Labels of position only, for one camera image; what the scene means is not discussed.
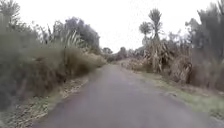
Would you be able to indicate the dry brown bushes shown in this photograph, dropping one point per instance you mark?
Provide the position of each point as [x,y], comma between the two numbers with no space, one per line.
[43,66]
[173,63]

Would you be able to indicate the grey asphalt path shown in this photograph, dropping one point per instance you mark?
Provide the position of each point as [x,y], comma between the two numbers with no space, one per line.
[113,100]

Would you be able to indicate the grass verge with dry leaves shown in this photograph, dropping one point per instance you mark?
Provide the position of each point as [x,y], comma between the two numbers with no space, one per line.
[193,96]
[43,103]

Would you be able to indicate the row of dark trees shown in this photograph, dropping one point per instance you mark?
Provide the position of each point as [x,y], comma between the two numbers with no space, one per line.
[206,30]
[80,31]

